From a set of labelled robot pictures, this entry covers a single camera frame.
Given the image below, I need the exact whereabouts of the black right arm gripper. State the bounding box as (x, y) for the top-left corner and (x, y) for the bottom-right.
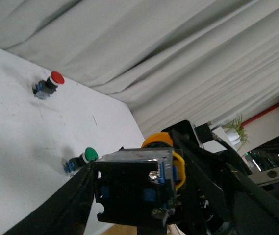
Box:
(163, 120), (246, 235)

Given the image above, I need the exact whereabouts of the yellow mushroom push button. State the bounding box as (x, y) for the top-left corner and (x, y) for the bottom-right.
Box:
(93, 132), (186, 230)

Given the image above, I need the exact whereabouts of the green plant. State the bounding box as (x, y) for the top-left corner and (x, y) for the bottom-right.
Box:
(223, 115), (249, 151)

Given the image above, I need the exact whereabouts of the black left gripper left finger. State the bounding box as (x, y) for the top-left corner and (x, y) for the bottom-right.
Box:
(5, 163), (96, 235)

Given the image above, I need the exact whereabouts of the green mushroom push button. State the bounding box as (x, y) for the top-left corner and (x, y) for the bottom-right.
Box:
(63, 147), (99, 175)

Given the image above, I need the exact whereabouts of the white curtain backdrop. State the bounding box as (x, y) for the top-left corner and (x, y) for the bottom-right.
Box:
(0, 0), (279, 136)

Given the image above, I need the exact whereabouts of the red pipe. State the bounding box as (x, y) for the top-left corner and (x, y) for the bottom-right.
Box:
(241, 102), (279, 129)

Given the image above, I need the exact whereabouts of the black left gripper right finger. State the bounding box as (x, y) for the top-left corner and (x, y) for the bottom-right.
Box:
(224, 163), (279, 235)

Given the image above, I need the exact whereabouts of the red mushroom push button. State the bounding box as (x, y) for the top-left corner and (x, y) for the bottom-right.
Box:
(32, 71), (65, 100)

